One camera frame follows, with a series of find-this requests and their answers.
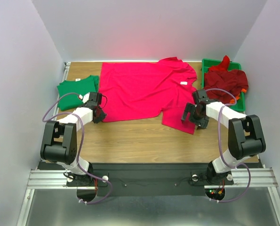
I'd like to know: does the pink t shirt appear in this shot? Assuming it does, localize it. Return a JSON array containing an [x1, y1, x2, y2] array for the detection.
[[99, 57, 197, 134]]

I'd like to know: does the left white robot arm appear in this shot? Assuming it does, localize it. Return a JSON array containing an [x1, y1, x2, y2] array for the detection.
[[40, 92, 106, 186]]

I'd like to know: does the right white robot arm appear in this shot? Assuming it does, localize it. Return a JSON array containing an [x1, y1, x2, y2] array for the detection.
[[181, 89, 266, 184]]

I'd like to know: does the folded green t shirt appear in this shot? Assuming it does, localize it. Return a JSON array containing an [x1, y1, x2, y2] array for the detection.
[[57, 75, 99, 112]]

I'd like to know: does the dark red t shirt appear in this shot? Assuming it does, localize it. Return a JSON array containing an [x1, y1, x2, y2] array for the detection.
[[204, 56, 248, 104]]

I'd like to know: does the orange garment in bin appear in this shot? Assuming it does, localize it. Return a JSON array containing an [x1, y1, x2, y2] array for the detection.
[[229, 89, 247, 104]]

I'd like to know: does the green plastic bin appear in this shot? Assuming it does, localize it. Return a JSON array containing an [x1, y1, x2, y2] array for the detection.
[[201, 58, 245, 112]]

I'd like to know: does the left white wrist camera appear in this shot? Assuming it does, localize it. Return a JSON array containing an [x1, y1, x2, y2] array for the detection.
[[78, 93, 90, 104]]

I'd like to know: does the aluminium rail frame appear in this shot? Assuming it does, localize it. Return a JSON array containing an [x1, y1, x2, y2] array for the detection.
[[16, 61, 280, 226]]

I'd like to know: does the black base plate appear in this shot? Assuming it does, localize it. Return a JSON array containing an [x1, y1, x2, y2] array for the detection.
[[66, 162, 234, 197]]

